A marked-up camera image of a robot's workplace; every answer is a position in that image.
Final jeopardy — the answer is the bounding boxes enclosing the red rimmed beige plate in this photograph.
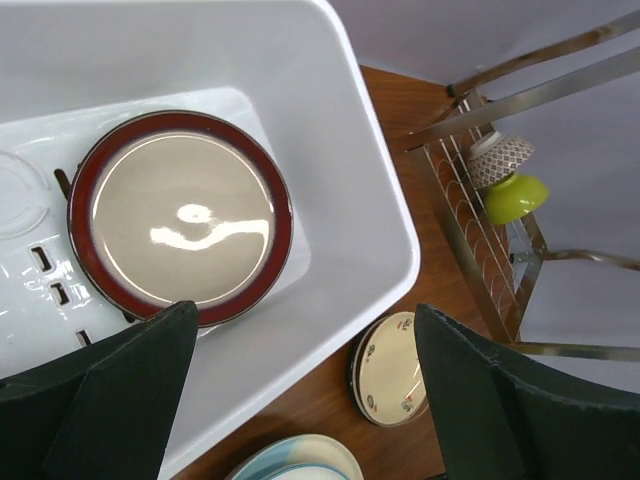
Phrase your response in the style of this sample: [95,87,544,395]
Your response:
[67,110,294,327]

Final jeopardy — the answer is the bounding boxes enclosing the small cream floral plate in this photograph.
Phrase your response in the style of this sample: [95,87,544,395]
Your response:
[348,311,429,428]

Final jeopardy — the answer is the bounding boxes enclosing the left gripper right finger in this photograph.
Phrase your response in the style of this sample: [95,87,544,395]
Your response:
[414,304,639,479]

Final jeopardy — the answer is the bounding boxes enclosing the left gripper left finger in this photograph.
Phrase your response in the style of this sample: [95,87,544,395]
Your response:
[1,301,199,479]

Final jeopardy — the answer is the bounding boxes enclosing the patterned white bowl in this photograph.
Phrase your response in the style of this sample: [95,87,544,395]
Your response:
[466,131,535,189]

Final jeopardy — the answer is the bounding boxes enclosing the steel dish rack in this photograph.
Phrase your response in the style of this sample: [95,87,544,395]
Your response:
[392,11,639,362]

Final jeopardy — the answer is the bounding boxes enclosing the white plastic bin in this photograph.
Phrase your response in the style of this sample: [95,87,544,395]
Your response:
[1,1,420,479]

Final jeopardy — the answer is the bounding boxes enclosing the lime green bowl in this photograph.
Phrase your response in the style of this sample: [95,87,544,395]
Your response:
[484,173,550,225]

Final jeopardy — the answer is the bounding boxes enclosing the blue cream leaf plate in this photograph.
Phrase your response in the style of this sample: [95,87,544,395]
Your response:
[227,434,364,479]

